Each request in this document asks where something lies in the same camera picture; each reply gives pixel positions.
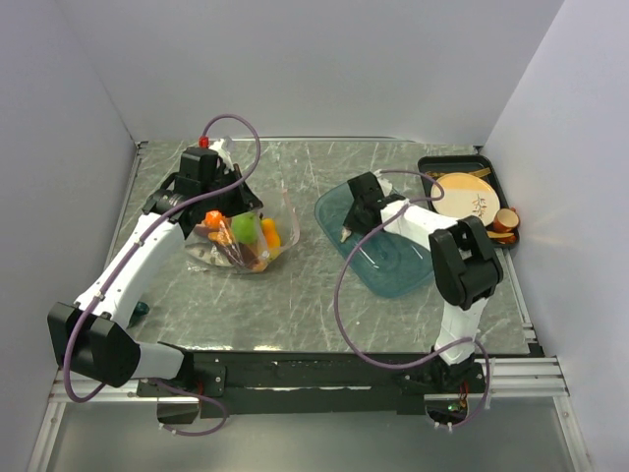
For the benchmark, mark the black serving tray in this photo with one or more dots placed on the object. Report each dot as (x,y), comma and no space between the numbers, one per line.
(465,163)

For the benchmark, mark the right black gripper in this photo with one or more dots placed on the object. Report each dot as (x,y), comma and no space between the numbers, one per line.
(352,223)

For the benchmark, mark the small brown ceramic cup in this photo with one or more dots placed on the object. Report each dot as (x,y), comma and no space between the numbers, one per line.
(506,220)

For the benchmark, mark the green apple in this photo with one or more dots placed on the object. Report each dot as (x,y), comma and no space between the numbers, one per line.
(244,227)

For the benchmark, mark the aluminium rail frame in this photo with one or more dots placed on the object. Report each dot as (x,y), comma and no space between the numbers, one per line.
(528,425)

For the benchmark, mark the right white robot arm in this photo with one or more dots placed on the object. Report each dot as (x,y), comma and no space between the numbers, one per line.
(465,266)

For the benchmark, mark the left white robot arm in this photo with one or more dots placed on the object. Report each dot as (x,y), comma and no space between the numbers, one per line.
(89,336)

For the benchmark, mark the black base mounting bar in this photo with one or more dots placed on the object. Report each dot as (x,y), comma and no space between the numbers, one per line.
(249,383)

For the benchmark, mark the green paper cup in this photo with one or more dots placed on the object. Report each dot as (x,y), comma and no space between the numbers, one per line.
(141,309)

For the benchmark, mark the orange tangerine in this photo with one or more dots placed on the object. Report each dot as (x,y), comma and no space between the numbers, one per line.
(214,220)

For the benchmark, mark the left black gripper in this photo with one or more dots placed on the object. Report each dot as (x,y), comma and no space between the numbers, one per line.
(246,201)

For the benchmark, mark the grey toy fish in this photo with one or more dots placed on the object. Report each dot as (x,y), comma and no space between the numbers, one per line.
(207,254)

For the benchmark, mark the clear zip top bag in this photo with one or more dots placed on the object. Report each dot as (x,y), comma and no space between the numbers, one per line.
(276,205)

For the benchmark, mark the teal transparent food tray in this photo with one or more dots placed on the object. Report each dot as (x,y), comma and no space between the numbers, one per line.
(389,265)

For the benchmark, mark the wooden fork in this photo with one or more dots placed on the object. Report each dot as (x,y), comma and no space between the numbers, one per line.
(480,173)

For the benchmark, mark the cream and orange plate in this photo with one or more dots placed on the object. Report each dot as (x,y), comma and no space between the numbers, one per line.
(465,195)

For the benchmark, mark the orange mango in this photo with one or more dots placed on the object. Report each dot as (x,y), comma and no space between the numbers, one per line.
(271,236)

